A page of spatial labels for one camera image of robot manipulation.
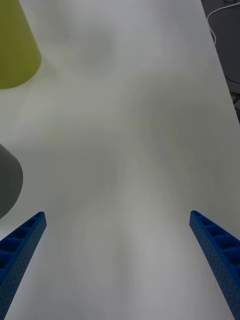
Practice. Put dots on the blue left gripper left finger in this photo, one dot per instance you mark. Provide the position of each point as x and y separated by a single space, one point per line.
18 257

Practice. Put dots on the yellow-green plastic bin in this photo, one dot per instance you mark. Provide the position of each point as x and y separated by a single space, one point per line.
15 45

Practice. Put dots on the grey plastic bin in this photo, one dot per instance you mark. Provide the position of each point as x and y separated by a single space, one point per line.
8 182

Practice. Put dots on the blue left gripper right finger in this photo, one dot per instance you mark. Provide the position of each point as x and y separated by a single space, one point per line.
220 257

